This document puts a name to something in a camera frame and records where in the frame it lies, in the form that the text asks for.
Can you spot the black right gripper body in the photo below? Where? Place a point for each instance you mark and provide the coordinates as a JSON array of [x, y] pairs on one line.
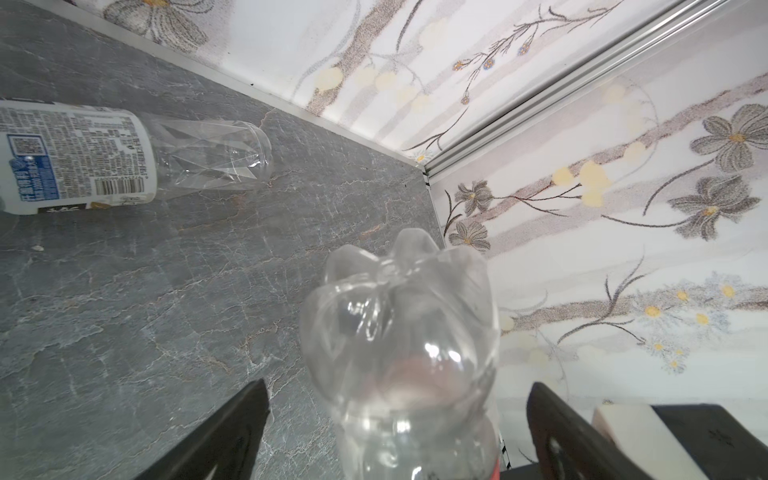
[[716, 441]]

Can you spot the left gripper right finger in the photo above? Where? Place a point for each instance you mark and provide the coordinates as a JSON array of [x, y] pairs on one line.
[[567, 446]]

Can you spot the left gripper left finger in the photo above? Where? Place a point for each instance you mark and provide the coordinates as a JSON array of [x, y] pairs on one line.
[[225, 446]]

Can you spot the crushed bottle red label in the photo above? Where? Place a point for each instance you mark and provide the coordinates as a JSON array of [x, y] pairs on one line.
[[402, 349]]

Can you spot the Suntory white label bottle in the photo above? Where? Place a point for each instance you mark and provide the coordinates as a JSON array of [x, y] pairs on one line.
[[59, 158]]

